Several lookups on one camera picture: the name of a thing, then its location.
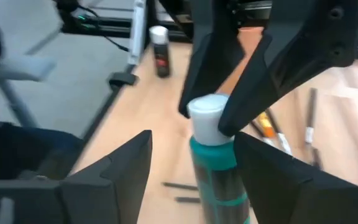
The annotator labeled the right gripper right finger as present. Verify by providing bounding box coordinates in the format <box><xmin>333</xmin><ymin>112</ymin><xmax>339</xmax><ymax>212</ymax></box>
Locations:
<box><xmin>233</xmin><ymin>132</ymin><xmax>358</xmax><ymax>224</ymax></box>

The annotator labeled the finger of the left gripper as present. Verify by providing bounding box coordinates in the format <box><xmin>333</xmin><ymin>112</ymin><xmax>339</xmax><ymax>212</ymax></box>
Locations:
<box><xmin>160</xmin><ymin>0</ymin><xmax>245</xmax><ymax>118</ymax></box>
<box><xmin>218</xmin><ymin>0</ymin><xmax>358</xmax><ymax>138</ymax></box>

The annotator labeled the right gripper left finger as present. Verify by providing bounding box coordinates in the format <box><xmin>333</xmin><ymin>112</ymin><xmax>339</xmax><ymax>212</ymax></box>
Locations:
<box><xmin>0</xmin><ymin>129</ymin><xmax>154</xmax><ymax>224</ymax></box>

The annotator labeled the small black paint bottle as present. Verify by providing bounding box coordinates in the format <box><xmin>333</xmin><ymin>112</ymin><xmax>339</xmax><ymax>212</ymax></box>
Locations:
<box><xmin>149</xmin><ymin>25</ymin><xmax>171</xmax><ymax>78</ymax></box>

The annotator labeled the black paintbrush yellow band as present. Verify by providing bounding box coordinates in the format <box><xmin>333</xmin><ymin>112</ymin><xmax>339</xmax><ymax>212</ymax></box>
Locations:
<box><xmin>255</xmin><ymin>111</ymin><xmax>275</xmax><ymax>147</ymax></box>

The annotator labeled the small teal paint bottle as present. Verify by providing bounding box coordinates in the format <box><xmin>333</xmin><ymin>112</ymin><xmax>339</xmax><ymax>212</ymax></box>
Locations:
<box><xmin>186</xmin><ymin>93</ymin><xmax>251</xmax><ymax>224</ymax></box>

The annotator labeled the silver aluminium rail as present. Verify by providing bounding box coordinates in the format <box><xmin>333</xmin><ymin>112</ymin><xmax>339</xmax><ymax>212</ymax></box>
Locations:
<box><xmin>128</xmin><ymin>0</ymin><xmax>147</xmax><ymax>65</ymax></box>

